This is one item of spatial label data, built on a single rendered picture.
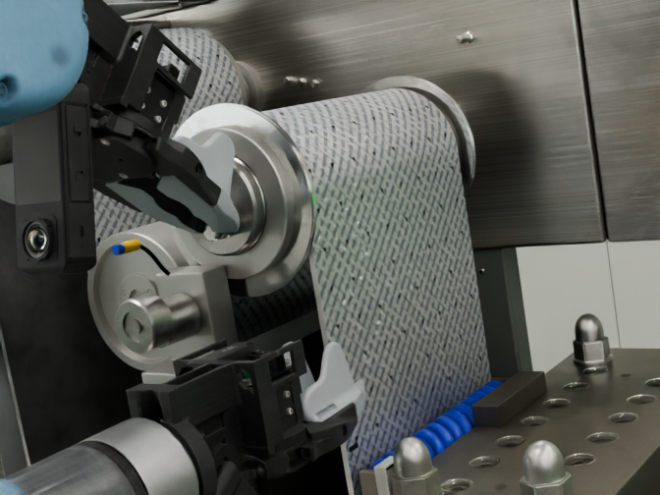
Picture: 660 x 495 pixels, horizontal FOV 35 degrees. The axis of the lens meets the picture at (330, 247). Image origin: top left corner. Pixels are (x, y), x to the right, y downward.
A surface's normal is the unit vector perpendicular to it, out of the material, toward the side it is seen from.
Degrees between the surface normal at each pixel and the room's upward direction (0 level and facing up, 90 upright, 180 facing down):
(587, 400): 0
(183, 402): 90
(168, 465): 61
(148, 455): 44
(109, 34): 90
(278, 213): 90
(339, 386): 90
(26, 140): 79
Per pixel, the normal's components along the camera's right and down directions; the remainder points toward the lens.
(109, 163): -0.24, 0.89
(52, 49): 0.81, -0.04
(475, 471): -0.16, -0.98
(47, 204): -0.57, 0.02
